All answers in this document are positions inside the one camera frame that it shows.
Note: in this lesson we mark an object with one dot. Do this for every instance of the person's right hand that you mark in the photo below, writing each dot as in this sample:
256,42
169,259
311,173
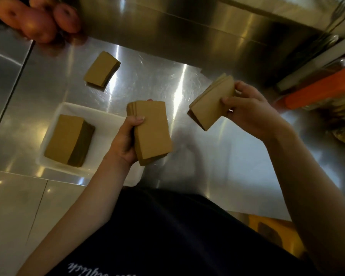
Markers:
256,114

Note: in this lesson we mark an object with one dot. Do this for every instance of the person's left hand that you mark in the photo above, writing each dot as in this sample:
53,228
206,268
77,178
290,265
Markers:
123,146

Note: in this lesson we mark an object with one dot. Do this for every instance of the white plastic tray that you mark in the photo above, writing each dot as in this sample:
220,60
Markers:
103,140

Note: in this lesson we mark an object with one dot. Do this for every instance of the gathered bundle brown paper pieces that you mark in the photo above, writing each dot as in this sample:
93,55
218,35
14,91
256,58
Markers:
152,135

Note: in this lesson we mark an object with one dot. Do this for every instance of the thin bundle brown paper pieces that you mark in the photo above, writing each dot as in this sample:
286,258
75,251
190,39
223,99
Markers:
211,107

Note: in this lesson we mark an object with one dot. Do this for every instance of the small cardboard stack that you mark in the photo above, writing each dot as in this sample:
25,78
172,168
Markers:
99,68

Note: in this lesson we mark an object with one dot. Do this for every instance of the person's left forearm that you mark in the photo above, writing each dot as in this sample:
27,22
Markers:
74,218

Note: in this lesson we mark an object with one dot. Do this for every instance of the person's right forearm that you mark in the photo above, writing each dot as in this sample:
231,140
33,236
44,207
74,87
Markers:
313,198

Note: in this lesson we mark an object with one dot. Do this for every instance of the orange box at right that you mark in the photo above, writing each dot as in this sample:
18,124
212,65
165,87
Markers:
319,90

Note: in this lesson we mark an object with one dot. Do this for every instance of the white tube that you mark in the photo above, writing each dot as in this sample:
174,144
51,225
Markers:
313,66

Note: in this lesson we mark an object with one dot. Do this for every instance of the black printed shirt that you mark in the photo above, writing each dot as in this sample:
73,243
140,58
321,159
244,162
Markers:
175,235

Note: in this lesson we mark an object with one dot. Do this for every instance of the yellow stool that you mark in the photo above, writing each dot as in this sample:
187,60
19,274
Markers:
287,235

